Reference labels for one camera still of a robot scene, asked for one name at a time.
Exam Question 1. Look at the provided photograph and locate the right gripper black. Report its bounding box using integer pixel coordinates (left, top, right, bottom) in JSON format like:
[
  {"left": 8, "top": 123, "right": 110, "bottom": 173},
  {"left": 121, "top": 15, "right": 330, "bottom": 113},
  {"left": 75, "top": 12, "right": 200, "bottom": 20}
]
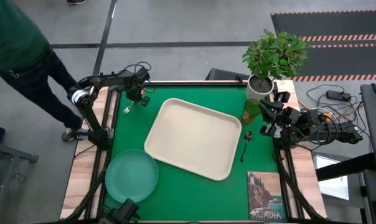
[{"left": 258, "top": 91, "right": 301, "bottom": 140}]

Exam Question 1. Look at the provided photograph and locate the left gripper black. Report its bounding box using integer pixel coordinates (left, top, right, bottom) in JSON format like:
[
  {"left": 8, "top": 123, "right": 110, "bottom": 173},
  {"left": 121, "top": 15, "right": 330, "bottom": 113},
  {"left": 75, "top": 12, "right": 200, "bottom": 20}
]
[{"left": 125, "top": 82, "right": 152, "bottom": 108}]

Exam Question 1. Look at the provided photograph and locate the fork with orange handle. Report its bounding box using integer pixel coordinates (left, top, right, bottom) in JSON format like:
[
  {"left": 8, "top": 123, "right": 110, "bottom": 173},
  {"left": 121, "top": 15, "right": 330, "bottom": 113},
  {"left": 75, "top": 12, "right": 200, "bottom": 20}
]
[{"left": 123, "top": 89, "right": 144, "bottom": 114}]

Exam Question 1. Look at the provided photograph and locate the dark metal spoon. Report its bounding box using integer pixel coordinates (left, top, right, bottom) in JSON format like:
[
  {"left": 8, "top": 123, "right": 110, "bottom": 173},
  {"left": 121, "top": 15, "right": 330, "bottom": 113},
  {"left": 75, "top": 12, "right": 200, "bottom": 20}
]
[{"left": 240, "top": 131, "right": 253, "bottom": 163}]

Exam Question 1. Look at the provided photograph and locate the teal round plate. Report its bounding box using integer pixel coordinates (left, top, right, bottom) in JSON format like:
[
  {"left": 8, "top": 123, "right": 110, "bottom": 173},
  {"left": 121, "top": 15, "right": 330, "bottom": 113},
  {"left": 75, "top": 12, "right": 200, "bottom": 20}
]
[{"left": 105, "top": 149, "right": 159, "bottom": 203}]

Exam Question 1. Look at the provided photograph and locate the green translucent cup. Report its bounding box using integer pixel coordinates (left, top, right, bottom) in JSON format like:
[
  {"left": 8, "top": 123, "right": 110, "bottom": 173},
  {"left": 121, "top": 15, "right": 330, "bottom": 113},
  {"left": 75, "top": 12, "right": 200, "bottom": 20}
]
[{"left": 240, "top": 98, "right": 264, "bottom": 126}]

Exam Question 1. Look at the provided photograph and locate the cream plastic tray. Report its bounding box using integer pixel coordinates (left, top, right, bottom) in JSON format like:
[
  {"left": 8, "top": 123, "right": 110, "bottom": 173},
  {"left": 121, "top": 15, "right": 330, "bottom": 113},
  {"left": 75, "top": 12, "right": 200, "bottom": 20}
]
[{"left": 143, "top": 98, "right": 242, "bottom": 182}]

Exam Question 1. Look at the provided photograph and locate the white plant pot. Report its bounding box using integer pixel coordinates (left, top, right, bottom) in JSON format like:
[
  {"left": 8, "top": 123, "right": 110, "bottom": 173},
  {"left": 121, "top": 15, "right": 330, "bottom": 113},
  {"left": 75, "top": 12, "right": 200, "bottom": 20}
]
[{"left": 245, "top": 73, "right": 275, "bottom": 101}]

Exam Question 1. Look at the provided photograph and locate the black case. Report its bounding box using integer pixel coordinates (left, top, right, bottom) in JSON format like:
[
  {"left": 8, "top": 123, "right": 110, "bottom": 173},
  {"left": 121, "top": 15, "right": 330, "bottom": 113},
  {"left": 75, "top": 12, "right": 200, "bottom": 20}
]
[{"left": 205, "top": 67, "right": 251, "bottom": 82}]

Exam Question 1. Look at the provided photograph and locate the green leafy plant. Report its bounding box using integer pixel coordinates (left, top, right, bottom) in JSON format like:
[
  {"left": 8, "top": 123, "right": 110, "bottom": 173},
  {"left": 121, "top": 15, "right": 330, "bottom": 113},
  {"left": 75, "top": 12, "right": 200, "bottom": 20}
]
[{"left": 241, "top": 29, "right": 312, "bottom": 80}]

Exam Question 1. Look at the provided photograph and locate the Acadia lighthouse postcard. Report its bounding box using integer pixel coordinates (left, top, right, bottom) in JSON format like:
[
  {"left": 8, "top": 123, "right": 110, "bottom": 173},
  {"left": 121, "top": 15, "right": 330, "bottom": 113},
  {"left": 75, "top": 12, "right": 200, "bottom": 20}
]
[{"left": 247, "top": 171, "right": 287, "bottom": 222}]

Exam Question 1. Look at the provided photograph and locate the black power adapter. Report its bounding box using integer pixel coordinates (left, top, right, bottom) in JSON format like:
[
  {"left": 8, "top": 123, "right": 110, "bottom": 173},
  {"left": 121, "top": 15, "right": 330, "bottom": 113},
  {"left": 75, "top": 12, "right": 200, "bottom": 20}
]
[{"left": 326, "top": 90, "right": 352, "bottom": 102}]

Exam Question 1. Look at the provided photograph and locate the black crossbar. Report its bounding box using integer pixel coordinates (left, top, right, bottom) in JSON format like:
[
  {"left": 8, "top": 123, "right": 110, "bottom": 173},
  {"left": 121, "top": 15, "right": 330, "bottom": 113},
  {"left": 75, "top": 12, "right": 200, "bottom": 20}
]
[{"left": 315, "top": 152, "right": 376, "bottom": 182}]

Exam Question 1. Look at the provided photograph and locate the white panel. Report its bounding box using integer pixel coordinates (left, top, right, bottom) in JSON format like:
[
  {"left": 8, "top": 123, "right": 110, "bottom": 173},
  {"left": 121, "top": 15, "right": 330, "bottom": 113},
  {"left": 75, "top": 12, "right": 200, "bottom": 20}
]
[{"left": 312, "top": 154, "right": 350, "bottom": 201}]

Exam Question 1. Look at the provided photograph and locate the black mat with striped edge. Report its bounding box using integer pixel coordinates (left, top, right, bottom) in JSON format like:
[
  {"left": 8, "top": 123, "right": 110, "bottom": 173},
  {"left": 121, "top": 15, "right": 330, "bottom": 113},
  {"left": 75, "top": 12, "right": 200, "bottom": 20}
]
[
  {"left": 270, "top": 10, "right": 376, "bottom": 43},
  {"left": 292, "top": 43, "right": 376, "bottom": 83}
]

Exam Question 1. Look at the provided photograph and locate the green table mat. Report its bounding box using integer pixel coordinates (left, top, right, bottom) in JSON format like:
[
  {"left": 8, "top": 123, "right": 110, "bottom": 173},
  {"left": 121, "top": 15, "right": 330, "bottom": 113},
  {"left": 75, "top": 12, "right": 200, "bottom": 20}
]
[{"left": 101, "top": 85, "right": 288, "bottom": 222}]

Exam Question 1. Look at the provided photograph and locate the grey side desk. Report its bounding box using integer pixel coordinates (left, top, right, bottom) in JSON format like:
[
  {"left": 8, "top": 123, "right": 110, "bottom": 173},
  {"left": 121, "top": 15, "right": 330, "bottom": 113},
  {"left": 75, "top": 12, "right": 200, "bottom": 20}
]
[{"left": 0, "top": 139, "right": 39, "bottom": 224}]

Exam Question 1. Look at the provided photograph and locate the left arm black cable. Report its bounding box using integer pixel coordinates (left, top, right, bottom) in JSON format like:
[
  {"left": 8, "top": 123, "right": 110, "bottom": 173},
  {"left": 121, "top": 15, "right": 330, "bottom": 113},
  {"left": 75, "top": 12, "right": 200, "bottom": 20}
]
[{"left": 121, "top": 61, "right": 156, "bottom": 94}]

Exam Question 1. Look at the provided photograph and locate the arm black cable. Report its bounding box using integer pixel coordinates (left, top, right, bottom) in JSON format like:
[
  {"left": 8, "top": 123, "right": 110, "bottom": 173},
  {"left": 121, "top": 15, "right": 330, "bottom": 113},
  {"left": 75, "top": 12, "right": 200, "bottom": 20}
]
[
  {"left": 295, "top": 107, "right": 340, "bottom": 146},
  {"left": 121, "top": 61, "right": 156, "bottom": 94}
]

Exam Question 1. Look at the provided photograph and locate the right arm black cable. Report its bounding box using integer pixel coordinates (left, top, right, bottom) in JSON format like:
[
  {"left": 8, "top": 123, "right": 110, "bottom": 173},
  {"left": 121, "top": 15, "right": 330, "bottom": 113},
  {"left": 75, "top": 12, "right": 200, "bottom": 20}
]
[{"left": 295, "top": 107, "right": 340, "bottom": 146}]

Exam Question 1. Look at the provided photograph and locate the black aluminium table frame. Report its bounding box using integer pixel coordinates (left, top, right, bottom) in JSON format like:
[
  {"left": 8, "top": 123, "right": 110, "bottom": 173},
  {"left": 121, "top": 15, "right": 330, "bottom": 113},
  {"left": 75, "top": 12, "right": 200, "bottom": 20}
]
[{"left": 63, "top": 80, "right": 327, "bottom": 224}]

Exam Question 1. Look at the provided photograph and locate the yellow floor cable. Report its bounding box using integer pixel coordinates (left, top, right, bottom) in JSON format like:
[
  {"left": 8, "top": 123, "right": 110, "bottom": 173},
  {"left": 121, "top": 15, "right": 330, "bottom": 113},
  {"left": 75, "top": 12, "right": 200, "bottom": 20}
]
[{"left": 299, "top": 101, "right": 365, "bottom": 123}]

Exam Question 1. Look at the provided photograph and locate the black floor cable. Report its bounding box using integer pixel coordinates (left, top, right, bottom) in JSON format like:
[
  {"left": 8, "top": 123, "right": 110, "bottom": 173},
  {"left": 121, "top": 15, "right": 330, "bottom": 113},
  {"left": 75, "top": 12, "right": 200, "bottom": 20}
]
[{"left": 306, "top": 83, "right": 374, "bottom": 144}]

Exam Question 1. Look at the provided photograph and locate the black camera device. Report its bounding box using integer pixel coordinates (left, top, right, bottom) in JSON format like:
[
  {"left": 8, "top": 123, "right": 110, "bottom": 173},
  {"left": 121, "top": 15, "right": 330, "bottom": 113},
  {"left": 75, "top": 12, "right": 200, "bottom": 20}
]
[{"left": 99, "top": 198, "right": 142, "bottom": 224}]

